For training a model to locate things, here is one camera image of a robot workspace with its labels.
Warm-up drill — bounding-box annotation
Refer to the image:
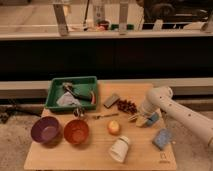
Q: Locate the yellow banana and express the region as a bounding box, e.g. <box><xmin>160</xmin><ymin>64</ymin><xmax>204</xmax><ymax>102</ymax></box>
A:
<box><xmin>128</xmin><ymin>114</ymin><xmax>142</xmax><ymax>122</ymax></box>

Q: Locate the red bowl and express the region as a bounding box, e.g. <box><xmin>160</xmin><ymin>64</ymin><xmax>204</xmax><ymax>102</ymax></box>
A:
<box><xmin>64</xmin><ymin>119</ymin><xmax>89</xmax><ymax>145</ymax></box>

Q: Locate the red grapes bunch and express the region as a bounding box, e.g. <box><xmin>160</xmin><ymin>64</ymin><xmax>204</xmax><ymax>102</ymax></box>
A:
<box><xmin>117</xmin><ymin>100</ymin><xmax>137</xmax><ymax>114</ymax></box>

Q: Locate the dark green tool in tray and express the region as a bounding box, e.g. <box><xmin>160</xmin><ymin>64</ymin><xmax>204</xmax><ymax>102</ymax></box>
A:
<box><xmin>62</xmin><ymin>82</ymin><xmax>95</xmax><ymax>104</ymax></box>

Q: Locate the small dark metal object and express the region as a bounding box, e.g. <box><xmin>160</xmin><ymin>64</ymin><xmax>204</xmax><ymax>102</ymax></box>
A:
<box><xmin>73</xmin><ymin>107</ymin><xmax>84</xmax><ymax>118</ymax></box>

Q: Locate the blue sponge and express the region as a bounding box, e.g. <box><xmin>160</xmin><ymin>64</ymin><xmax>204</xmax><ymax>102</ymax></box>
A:
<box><xmin>152</xmin><ymin>129</ymin><xmax>172</xmax><ymax>150</ymax></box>

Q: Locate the green plastic tray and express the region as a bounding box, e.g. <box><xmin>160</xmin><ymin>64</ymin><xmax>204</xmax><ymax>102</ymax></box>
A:
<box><xmin>45</xmin><ymin>76</ymin><xmax>98</xmax><ymax>112</ymax></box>

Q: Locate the grey rectangular block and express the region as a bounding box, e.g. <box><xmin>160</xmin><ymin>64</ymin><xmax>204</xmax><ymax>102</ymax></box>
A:
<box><xmin>103</xmin><ymin>93</ymin><xmax>120</xmax><ymax>108</ymax></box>

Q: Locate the yellow red apple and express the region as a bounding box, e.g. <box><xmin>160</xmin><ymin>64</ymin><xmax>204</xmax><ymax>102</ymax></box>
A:
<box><xmin>107</xmin><ymin>120</ymin><xmax>120</xmax><ymax>135</ymax></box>

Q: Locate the purple bowl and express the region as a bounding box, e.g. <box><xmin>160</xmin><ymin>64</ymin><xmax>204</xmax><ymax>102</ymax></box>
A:
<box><xmin>31</xmin><ymin>116</ymin><xmax>63</xmax><ymax>144</ymax></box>

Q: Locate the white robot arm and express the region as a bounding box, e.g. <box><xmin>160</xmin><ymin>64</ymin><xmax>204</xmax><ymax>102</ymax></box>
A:
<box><xmin>139</xmin><ymin>86</ymin><xmax>213</xmax><ymax>148</ymax></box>

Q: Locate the grey cloth in tray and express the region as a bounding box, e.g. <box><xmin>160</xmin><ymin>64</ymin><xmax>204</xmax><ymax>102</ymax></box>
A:
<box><xmin>57</xmin><ymin>92</ymin><xmax>80</xmax><ymax>106</ymax></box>

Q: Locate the blue cup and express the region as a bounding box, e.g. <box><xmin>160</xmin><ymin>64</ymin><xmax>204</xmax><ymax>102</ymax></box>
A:
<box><xmin>146</xmin><ymin>112</ymin><xmax>159</xmax><ymax>127</ymax></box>

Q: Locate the metal fork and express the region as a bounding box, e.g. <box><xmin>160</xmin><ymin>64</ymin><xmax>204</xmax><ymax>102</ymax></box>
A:
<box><xmin>92</xmin><ymin>113</ymin><xmax>119</xmax><ymax>120</ymax></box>

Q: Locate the white cup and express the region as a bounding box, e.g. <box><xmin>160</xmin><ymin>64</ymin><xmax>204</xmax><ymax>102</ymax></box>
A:
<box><xmin>109</xmin><ymin>136</ymin><xmax>131</xmax><ymax>163</ymax></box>

